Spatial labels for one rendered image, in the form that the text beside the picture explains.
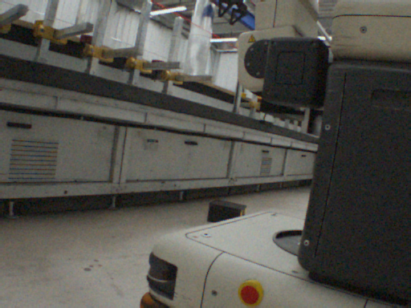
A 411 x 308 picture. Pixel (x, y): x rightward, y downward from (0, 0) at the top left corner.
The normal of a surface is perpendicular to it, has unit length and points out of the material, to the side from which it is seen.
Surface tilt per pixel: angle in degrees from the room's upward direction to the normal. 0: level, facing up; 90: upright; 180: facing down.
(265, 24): 90
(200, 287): 90
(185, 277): 90
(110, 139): 90
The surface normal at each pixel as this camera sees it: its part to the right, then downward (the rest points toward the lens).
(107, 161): 0.80, 0.15
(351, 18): -0.58, -0.04
